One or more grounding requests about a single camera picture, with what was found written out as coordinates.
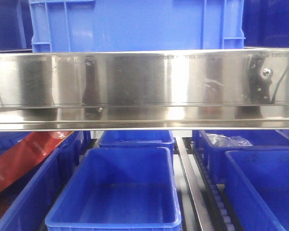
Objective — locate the dark blue upper right crate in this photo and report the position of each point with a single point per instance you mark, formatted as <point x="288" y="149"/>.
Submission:
<point x="266" y="23"/>

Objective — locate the blue left bin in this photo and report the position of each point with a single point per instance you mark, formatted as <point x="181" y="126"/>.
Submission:
<point x="25" y="203"/>

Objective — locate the shelf beam screw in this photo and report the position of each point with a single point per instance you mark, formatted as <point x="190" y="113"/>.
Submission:
<point x="267" y="72"/>

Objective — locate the dark blue crate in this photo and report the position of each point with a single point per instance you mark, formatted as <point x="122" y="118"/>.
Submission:
<point x="266" y="23"/>
<point x="16" y="29"/>

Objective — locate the blue centre rear bin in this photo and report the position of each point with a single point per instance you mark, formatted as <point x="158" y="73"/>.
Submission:
<point x="138" y="139"/>

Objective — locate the black roller track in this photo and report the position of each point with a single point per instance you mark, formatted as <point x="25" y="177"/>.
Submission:
<point x="220" y="209"/>

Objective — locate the steel shelf divider rail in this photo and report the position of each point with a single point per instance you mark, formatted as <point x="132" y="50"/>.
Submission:
<point x="200" y="212"/>

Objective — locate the clear plastic bag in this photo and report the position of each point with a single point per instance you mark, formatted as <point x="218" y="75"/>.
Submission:
<point x="221" y="140"/>

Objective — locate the blue bin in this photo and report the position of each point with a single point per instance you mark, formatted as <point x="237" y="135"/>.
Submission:
<point x="25" y="203"/>
<point x="257" y="187"/>
<point x="138" y="139"/>
<point x="214" y="157"/>
<point x="119" y="190"/>

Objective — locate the stainless steel shelf beam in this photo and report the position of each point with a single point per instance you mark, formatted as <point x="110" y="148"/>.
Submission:
<point x="191" y="89"/>

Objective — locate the red packaging bag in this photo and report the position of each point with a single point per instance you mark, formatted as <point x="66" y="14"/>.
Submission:
<point x="27" y="154"/>

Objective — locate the large blue upper crate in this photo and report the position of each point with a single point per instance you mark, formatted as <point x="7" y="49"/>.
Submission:
<point x="136" y="25"/>

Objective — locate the blue centre front bin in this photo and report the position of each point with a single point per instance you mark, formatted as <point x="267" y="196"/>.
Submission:
<point x="119" y="190"/>

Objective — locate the blue right rear bin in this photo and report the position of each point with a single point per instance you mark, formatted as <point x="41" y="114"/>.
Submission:
<point x="214" y="157"/>

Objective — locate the dark blue upper left crate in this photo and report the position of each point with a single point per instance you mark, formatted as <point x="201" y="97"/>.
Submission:
<point x="16" y="29"/>

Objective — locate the blue right front bin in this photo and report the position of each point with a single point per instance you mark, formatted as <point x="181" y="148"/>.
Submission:
<point x="257" y="187"/>

